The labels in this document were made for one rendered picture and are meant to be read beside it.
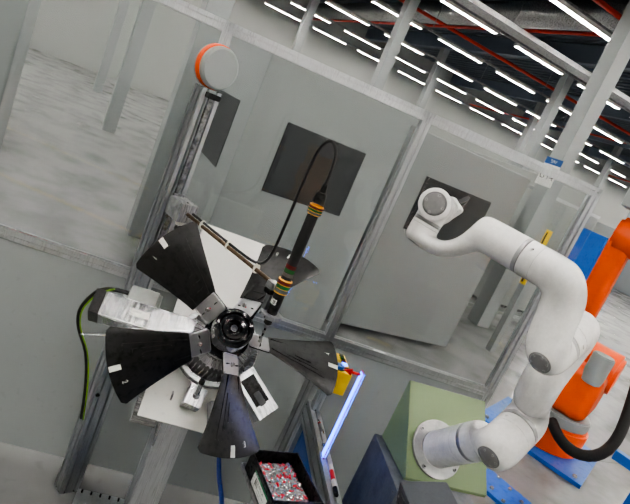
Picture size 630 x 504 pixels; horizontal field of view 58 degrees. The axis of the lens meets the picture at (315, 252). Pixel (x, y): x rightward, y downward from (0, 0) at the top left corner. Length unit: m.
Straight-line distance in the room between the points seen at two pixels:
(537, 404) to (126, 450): 1.89
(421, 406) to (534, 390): 0.58
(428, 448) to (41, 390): 1.65
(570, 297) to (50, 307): 1.97
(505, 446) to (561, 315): 0.44
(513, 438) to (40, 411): 1.97
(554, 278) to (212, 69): 1.34
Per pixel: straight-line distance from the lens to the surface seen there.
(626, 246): 5.35
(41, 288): 2.55
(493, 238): 1.41
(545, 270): 1.37
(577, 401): 5.32
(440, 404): 2.08
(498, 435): 1.66
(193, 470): 2.88
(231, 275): 2.01
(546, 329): 1.38
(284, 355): 1.72
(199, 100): 2.12
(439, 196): 1.46
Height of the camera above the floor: 1.88
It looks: 13 degrees down
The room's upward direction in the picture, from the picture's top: 23 degrees clockwise
